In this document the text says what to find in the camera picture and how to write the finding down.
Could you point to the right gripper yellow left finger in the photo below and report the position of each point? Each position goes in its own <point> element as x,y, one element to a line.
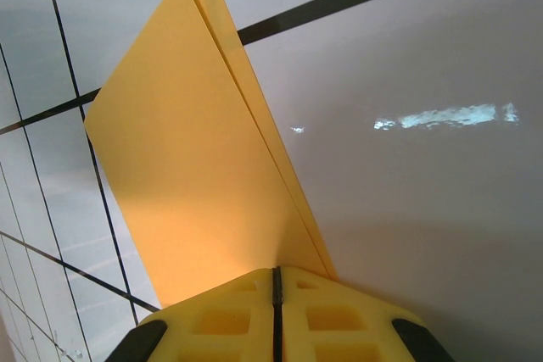
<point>220,328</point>

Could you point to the yellow paper sheet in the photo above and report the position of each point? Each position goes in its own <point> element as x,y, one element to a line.
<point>178,146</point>

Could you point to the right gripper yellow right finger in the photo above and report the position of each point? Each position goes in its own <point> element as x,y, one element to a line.
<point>339,328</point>

